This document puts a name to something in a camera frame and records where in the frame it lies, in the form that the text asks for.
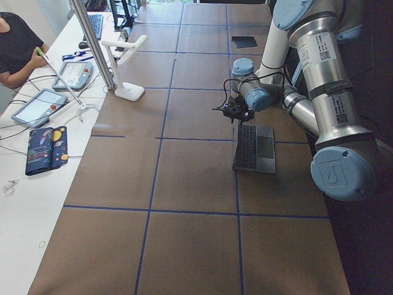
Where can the space pattern pencil case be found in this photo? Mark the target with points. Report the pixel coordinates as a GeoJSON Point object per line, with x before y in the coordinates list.
{"type": "Point", "coordinates": [47, 150]}

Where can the teach pendant far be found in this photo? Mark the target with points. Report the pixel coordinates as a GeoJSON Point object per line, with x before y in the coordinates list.
{"type": "Point", "coordinates": [76, 73]}

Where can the aluminium frame post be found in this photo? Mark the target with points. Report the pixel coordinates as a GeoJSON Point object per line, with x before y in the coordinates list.
{"type": "Point", "coordinates": [82, 16]}

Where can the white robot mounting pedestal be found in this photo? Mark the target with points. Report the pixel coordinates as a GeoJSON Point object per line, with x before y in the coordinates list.
{"type": "Point", "coordinates": [274, 54]}

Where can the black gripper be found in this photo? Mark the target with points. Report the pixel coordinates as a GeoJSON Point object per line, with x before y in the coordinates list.
{"type": "Point", "coordinates": [243, 112]}

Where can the seated person in black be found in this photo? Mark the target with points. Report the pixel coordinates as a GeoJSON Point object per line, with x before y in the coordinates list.
{"type": "Point", "coordinates": [19, 45]}

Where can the teach pendant near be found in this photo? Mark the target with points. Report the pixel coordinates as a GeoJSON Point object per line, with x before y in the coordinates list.
{"type": "Point", "coordinates": [37, 111]}

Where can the black mouse pad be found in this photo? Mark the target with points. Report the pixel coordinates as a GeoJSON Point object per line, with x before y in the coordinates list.
{"type": "Point", "coordinates": [242, 42]}

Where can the long grabber stick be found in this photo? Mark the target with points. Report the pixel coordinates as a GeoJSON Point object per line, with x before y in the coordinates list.
{"type": "Point", "coordinates": [82, 106]}

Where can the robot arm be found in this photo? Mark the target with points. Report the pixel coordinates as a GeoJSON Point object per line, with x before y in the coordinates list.
{"type": "Point", "coordinates": [302, 69]}

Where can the black keyboard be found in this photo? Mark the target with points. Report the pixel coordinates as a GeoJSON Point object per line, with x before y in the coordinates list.
{"type": "Point", "coordinates": [96, 21]}

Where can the grey laptop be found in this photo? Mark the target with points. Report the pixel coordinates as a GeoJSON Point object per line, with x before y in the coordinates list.
{"type": "Point", "coordinates": [255, 149]}

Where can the teach pendant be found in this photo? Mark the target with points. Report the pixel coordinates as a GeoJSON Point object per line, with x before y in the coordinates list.
{"type": "Point", "coordinates": [76, 73]}
{"type": "Point", "coordinates": [37, 111]}

